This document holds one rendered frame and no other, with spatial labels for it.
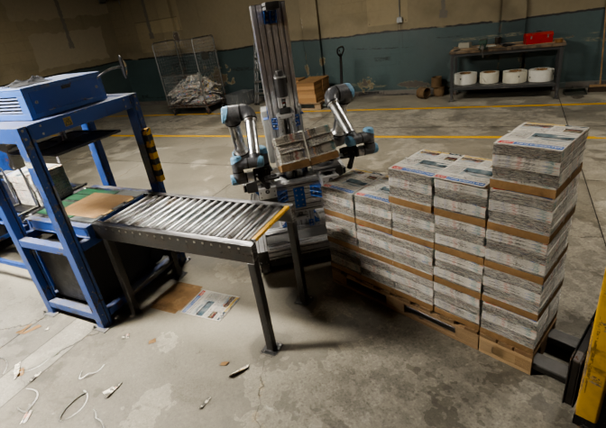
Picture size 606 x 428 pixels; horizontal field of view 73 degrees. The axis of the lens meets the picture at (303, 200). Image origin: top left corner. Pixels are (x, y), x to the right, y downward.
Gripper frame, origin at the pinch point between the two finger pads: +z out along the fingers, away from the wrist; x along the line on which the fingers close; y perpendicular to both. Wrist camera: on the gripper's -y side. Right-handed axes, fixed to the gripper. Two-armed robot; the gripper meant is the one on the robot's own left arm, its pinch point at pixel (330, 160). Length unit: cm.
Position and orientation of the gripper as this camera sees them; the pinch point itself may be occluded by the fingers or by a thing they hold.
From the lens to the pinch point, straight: 289.1
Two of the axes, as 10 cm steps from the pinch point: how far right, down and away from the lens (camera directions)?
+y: -2.2, -9.7, -0.7
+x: 2.0, 0.3, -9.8
